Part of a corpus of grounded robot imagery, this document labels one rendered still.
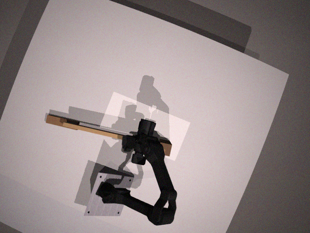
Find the long brown wooden rail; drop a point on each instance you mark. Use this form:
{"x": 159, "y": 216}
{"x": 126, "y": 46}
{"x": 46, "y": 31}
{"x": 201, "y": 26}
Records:
{"x": 92, "y": 130}

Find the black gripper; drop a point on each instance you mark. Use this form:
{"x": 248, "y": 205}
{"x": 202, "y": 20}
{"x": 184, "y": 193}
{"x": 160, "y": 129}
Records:
{"x": 138, "y": 160}

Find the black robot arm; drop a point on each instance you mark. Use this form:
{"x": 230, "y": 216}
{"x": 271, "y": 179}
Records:
{"x": 150, "y": 147}

